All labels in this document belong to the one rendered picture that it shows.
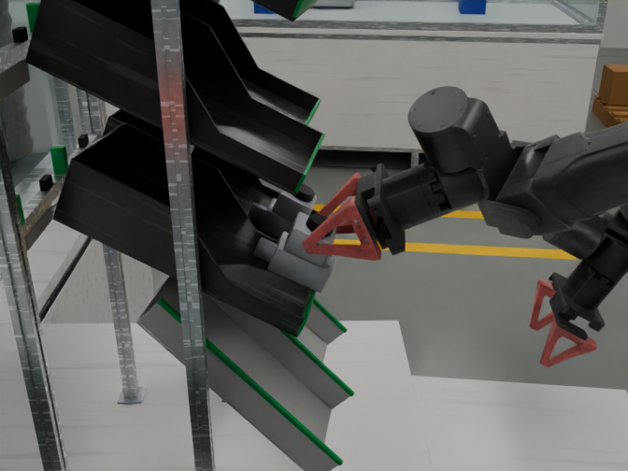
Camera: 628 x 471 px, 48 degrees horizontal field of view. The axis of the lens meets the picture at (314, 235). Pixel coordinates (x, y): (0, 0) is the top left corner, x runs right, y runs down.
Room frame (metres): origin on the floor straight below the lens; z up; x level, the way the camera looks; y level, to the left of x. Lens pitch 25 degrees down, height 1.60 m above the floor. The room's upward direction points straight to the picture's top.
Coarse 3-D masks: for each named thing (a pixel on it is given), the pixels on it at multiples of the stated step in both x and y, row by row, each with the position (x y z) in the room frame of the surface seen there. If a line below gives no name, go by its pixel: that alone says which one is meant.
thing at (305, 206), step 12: (300, 192) 0.82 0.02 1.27; (312, 192) 0.84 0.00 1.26; (252, 204) 0.84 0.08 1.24; (276, 204) 0.82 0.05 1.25; (288, 204) 0.82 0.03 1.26; (300, 204) 0.82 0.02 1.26; (312, 204) 0.83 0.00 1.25; (252, 216) 0.84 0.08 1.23; (264, 216) 0.82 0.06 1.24; (276, 216) 0.82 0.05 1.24; (288, 216) 0.82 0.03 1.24; (264, 228) 0.82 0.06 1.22; (276, 228) 0.82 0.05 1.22; (288, 228) 0.82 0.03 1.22
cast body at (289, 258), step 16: (304, 224) 0.68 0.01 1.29; (320, 224) 0.67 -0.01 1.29; (288, 240) 0.66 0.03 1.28; (320, 240) 0.66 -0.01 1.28; (256, 256) 0.69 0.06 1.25; (272, 256) 0.68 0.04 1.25; (288, 256) 0.66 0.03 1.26; (304, 256) 0.66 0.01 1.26; (320, 256) 0.66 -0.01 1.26; (288, 272) 0.66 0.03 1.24; (304, 272) 0.66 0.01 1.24; (320, 272) 0.66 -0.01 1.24; (320, 288) 0.66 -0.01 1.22
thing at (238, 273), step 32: (128, 128) 0.78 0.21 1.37; (96, 160) 0.72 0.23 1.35; (128, 160) 0.78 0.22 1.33; (160, 160) 0.77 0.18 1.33; (192, 160) 0.77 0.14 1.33; (64, 192) 0.66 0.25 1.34; (96, 192) 0.65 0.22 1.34; (128, 192) 0.65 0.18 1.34; (160, 192) 0.78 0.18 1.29; (224, 192) 0.76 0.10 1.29; (64, 224) 0.66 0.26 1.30; (96, 224) 0.65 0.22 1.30; (128, 224) 0.65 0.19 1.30; (160, 224) 0.64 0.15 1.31; (224, 224) 0.76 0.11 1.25; (160, 256) 0.64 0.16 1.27; (224, 256) 0.71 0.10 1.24; (224, 288) 0.63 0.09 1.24; (256, 288) 0.68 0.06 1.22; (288, 288) 0.70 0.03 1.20; (288, 320) 0.62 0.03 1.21
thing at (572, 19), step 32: (224, 0) 4.45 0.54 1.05; (320, 0) 4.38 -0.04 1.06; (352, 0) 4.36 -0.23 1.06; (384, 0) 4.34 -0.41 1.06; (416, 0) 4.32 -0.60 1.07; (448, 0) 4.30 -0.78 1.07; (480, 0) 4.28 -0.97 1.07; (512, 0) 4.26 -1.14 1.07; (544, 0) 4.24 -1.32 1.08; (576, 0) 4.22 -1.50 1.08
